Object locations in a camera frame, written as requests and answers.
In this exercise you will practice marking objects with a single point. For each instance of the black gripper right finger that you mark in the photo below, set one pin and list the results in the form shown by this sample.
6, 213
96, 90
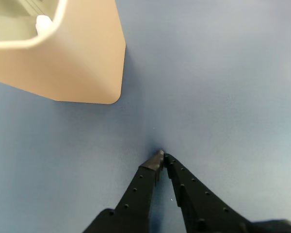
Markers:
201, 208

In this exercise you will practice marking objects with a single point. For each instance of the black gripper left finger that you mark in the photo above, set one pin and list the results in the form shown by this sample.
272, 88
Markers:
133, 201

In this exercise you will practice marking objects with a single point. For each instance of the beige square box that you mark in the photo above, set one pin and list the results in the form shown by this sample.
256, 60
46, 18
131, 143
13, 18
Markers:
75, 72

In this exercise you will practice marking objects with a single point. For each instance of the dark blue mat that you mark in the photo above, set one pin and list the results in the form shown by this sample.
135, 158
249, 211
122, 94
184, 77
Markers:
208, 97

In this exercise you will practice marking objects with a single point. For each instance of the white crumpled tissue paper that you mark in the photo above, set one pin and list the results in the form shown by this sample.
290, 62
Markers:
42, 23

